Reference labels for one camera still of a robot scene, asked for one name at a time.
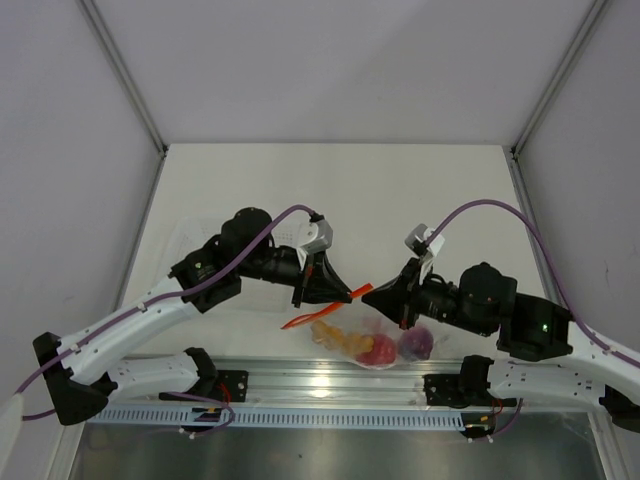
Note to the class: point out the clear zip bag orange zipper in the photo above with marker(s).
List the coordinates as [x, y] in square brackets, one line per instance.
[355, 317]

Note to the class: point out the red toy bell pepper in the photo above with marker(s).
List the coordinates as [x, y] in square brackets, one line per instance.
[382, 354]

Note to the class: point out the aluminium frame post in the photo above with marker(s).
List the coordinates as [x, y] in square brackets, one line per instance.
[560, 74]
[112, 54]

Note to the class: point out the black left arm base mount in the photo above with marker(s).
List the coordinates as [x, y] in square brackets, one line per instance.
[229, 386]

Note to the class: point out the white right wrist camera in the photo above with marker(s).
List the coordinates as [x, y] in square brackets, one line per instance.
[425, 245]

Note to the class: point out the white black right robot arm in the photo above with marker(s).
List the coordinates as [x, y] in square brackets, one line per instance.
[549, 357]

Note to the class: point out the orange toy croissant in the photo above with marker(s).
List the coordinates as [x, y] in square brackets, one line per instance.
[334, 338]

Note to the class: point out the aluminium frame post right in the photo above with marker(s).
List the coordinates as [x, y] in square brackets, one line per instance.
[560, 74]

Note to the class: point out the purple toy onion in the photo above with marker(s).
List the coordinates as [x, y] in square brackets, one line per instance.
[416, 344]

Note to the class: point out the white slotted cable duct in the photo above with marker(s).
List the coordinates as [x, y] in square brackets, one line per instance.
[269, 417]

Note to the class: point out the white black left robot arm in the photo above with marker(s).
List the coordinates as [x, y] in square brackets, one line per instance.
[86, 371]

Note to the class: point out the aluminium frame post left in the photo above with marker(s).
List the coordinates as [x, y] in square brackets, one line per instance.
[112, 54]

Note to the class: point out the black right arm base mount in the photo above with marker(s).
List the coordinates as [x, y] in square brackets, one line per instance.
[458, 391]

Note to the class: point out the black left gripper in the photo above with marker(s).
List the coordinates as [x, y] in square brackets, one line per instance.
[320, 282]

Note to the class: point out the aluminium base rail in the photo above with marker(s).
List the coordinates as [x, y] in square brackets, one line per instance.
[329, 383]

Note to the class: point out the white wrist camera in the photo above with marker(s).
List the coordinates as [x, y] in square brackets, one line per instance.
[314, 236]
[425, 245]

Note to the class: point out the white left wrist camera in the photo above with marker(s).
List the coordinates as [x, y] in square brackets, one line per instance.
[314, 236]

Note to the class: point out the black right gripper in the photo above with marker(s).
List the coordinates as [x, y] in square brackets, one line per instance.
[400, 297]

